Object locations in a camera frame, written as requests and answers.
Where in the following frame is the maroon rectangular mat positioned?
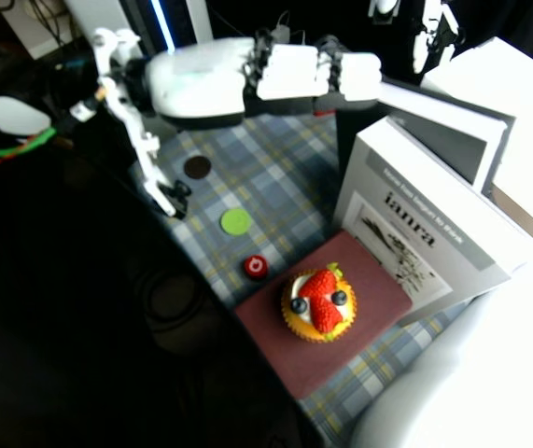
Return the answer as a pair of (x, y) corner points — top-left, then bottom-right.
(233, 229), (414, 400)

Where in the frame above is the toy strawberry cupcake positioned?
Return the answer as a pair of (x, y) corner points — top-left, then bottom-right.
(280, 261), (358, 344)

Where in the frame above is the white book with ianra print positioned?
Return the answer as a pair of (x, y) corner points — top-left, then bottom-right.
(333, 116), (533, 328)

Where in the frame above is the white power strip with chargers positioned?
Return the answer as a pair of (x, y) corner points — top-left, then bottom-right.
(265, 11), (309, 48)

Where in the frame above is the large white rounded shell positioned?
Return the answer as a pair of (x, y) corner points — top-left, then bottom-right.
(349, 251), (533, 448)

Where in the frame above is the dark brown round disc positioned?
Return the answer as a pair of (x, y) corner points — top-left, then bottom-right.
(183, 155), (213, 179)

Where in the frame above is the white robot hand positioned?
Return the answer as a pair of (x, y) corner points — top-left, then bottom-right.
(123, 36), (385, 220)
(412, 0), (459, 75)

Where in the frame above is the green round disc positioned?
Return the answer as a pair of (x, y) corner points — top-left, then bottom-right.
(219, 208), (254, 237)

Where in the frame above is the blue plaid tablecloth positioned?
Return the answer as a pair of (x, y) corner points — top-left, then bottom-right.
(153, 111), (472, 448)

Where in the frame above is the white column with blue light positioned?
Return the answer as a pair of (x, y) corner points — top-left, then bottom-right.
(63, 0), (214, 53)

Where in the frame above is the white box with cables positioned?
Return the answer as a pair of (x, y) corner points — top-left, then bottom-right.
(2, 0), (78, 60)

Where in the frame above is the red round button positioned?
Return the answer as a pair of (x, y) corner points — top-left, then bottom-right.
(242, 254), (270, 282)

